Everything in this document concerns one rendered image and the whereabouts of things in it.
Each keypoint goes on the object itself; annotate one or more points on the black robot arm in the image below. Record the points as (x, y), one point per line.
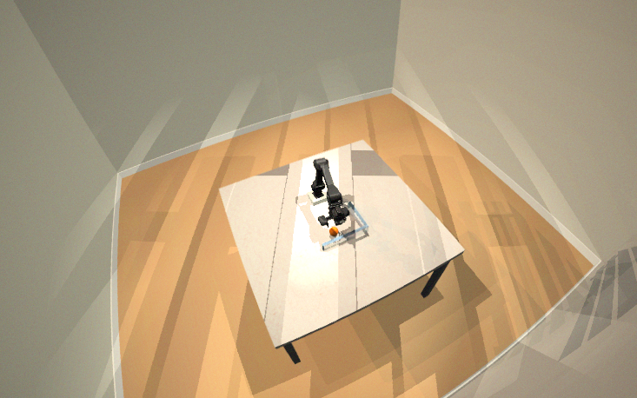
(333, 195)

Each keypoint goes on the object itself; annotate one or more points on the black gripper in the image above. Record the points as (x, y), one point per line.
(324, 220)

